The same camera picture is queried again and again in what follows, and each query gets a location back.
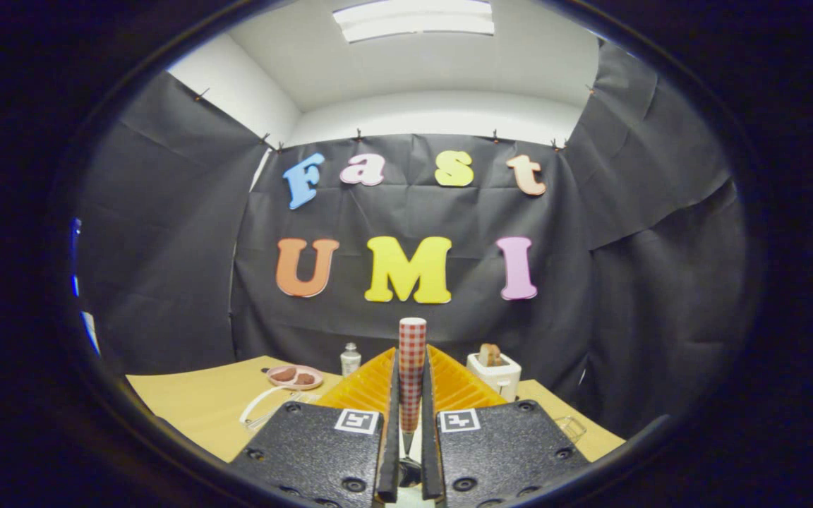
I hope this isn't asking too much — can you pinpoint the small pink plate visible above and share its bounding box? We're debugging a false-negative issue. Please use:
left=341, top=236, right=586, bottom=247
left=265, top=365, right=325, bottom=391

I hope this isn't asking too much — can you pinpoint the metal wire basket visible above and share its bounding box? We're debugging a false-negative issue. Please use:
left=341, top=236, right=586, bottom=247
left=553, top=415, right=588, bottom=445

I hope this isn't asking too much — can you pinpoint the white toaster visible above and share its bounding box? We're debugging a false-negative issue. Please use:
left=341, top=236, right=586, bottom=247
left=466, top=351, right=522, bottom=403

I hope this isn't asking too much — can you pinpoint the black backdrop cloth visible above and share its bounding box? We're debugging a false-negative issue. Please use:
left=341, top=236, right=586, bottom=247
left=75, top=42, right=749, bottom=438

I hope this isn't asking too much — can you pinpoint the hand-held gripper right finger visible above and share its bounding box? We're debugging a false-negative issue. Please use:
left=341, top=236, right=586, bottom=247
left=419, top=344, right=592, bottom=508

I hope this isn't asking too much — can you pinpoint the ceiling light panel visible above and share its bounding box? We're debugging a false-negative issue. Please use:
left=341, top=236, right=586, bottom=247
left=332, top=0, right=495, bottom=43

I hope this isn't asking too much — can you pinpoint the spoon with pink checked handle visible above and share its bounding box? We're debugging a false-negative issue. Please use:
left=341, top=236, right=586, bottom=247
left=397, top=317, right=428, bottom=489

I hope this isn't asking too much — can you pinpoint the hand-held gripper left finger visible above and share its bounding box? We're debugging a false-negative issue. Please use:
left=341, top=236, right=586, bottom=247
left=227, top=346, right=402, bottom=508

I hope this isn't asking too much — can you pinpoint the white wire dish rack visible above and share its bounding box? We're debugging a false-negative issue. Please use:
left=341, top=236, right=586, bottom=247
left=239, top=385, right=323, bottom=431

